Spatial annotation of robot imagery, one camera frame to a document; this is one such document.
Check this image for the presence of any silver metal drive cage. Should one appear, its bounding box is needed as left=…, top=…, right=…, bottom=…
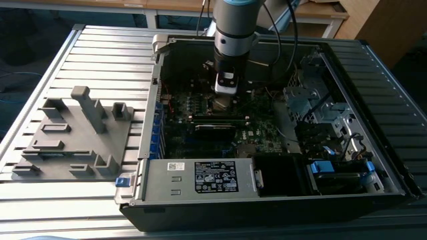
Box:
left=281, top=48, right=360, bottom=126

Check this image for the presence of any blue floor cable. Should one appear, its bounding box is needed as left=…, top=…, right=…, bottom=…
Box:
left=0, top=71, right=47, bottom=106

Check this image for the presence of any wooden desk white frame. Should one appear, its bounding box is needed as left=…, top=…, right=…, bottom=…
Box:
left=19, top=0, right=351, bottom=39

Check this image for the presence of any grey case release handle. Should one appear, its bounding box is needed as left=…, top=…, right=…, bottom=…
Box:
left=151, top=34, right=168, bottom=55

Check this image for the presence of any black hard disk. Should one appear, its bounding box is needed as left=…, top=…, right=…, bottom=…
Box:
left=315, top=172, right=364, bottom=195

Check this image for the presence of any green ram stick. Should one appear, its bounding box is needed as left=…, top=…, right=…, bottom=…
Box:
left=39, top=151, right=73, bottom=158

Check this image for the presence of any blue case side latch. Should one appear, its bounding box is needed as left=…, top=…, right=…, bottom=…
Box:
left=113, top=176, right=131, bottom=188

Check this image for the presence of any grey parts rack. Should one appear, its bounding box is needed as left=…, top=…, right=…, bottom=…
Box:
left=11, top=85, right=136, bottom=181

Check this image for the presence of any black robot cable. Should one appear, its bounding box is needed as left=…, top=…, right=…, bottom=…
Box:
left=195, top=0, right=207, bottom=37
left=259, top=0, right=283, bottom=85
left=281, top=0, right=300, bottom=78

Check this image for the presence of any black rating label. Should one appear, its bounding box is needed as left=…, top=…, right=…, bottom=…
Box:
left=193, top=160, right=237, bottom=194

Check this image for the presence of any black plastic air shroud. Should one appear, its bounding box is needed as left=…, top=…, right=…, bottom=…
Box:
left=252, top=154, right=307, bottom=198

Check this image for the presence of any metal cpu socket cover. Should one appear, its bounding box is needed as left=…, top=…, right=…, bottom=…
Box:
left=237, top=84, right=257, bottom=111

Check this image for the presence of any green motherboard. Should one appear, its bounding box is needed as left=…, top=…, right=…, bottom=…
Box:
left=159, top=83, right=303, bottom=160

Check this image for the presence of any black pc case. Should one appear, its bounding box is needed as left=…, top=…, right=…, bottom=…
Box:
left=113, top=34, right=427, bottom=233

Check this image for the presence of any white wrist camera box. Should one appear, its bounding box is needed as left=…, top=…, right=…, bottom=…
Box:
left=213, top=71, right=240, bottom=96

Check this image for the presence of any cpu socket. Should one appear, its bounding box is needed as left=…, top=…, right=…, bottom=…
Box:
left=207, top=96, right=241, bottom=116

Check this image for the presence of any wooden cabinet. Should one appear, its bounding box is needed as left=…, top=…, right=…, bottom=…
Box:
left=333, top=0, right=427, bottom=70

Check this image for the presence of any finned chipset heatsink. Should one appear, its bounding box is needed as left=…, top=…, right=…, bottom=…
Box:
left=236, top=143, right=257, bottom=155

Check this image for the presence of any silver cpu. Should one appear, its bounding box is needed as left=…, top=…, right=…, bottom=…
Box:
left=212, top=94, right=233, bottom=113

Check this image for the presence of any black looped case cable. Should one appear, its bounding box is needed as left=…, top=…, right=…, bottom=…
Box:
left=341, top=131, right=367, bottom=162

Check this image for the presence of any silver power supply unit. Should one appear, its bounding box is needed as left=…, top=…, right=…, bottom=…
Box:
left=132, top=157, right=265, bottom=203

